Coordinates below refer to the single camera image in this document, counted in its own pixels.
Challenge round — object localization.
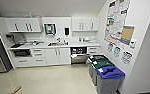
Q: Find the white wall paper sheet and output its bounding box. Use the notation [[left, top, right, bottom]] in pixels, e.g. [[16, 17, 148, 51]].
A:
[[120, 50, 134, 66], [112, 45, 122, 58], [106, 42, 114, 53]]

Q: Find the wall poster board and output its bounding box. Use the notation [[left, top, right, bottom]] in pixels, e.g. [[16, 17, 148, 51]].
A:
[[103, 0, 132, 45]]

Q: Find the grey bin blue lid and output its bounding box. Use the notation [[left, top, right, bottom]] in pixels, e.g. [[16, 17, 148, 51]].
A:
[[95, 66, 126, 94]]

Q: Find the white two-door wall cabinet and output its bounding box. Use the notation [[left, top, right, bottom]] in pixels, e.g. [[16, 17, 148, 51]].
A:
[[4, 17, 43, 34]]

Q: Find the steel paper towel dispenser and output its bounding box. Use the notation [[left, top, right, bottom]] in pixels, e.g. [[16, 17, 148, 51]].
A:
[[44, 23, 58, 36]]

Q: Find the dark coffee machine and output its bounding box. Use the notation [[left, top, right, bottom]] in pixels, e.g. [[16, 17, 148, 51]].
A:
[[10, 34, 26, 49]]

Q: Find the stainless steel sink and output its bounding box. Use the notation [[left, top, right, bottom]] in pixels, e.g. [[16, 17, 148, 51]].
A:
[[47, 41, 70, 47]]

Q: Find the white three-door wall cabinet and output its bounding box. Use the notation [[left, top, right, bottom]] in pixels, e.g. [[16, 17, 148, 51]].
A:
[[71, 16, 101, 33]]

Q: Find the chrome sink faucet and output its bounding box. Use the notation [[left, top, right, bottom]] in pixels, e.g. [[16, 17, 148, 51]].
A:
[[55, 37, 63, 44]]

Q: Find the stainless steel dishwasher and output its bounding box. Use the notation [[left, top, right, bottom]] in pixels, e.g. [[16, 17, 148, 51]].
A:
[[70, 45, 90, 65]]

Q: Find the built-in black microwave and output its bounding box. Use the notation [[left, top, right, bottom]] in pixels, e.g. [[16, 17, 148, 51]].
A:
[[11, 48, 33, 59]]

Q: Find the dark bar cabinet handle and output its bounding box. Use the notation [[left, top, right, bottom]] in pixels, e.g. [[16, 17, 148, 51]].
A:
[[79, 22, 83, 31], [91, 22, 95, 31], [82, 22, 86, 31]]

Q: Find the white folded cloth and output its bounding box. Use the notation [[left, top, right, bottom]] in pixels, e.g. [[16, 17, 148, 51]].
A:
[[90, 40, 100, 45]]

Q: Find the grey bin green lid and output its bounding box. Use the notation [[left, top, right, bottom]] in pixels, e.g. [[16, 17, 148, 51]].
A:
[[90, 59, 116, 87]]

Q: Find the small white wall box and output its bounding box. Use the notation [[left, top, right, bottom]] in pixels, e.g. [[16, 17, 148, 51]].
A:
[[129, 39, 138, 50]]

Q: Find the small teal bottle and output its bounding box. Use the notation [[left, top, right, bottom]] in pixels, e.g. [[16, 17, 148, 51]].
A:
[[29, 12, 34, 19]]

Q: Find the white drawer unit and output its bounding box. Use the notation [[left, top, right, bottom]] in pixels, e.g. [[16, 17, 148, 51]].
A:
[[87, 45, 102, 56], [30, 48, 47, 66]]

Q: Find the grey countertop drying rack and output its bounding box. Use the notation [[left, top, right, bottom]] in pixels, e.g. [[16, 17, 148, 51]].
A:
[[24, 39, 46, 47]]

